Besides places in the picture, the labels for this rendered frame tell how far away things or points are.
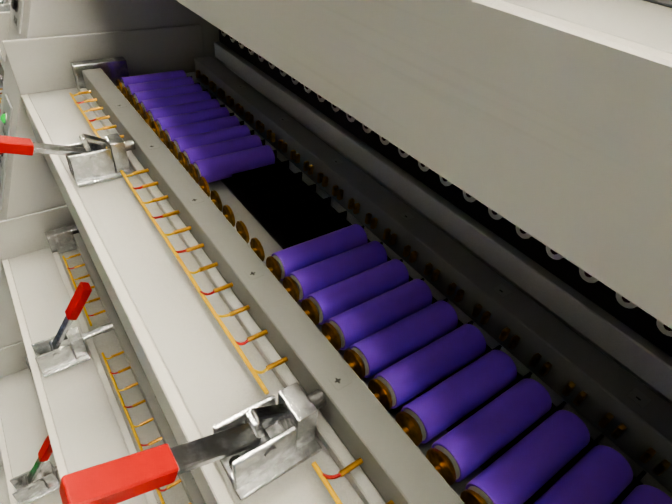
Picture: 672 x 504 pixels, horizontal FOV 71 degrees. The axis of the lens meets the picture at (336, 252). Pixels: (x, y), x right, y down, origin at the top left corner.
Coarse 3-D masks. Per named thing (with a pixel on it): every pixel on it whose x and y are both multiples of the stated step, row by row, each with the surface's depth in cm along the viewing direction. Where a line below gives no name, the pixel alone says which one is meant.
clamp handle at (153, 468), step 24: (240, 432) 19; (264, 432) 19; (144, 456) 17; (168, 456) 17; (192, 456) 18; (216, 456) 18; (72, 480) 15; (96, 480) 15; (120, 480) 16; (144, 480) 16; (168, 480) 17
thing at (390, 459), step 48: (96, 96) 44; (144, 144) 36; (192, 192) 32; (240, 240) 28; (240, 288) 26; (288, 336) 23; (336, 384) 21; (336, 432) 21; (384, 432) 20; (384, 480) 19; (432, 480) 18
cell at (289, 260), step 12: (348, 228) 31; (360, 228) 31; (312, 240) 30; (324, 240) 30; (336, 240) 30; (348, 240) 30; (360, 240) 31; (276, 252) 29; (288, 252) 29; (300, 252) 29; (312, 252) 29; (324, 252) 29; (336, 252) 30; (288, 264) 28; (300, 264) 29
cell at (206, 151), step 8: (248, 136) 40; (256, 136) 40; (208, 144) 38; (216, 144) 38; (224, 144) 38; (232, 144) 38; (240, 144) 39; (248, 144) 39; (256, 144) 39; (184, 152) 37; (192, 152) 37; (200, 152) 37; (208, 152) 37; (216, 152) 38; (224, 152) 38; (232, 152) 38; (192, 160) 37
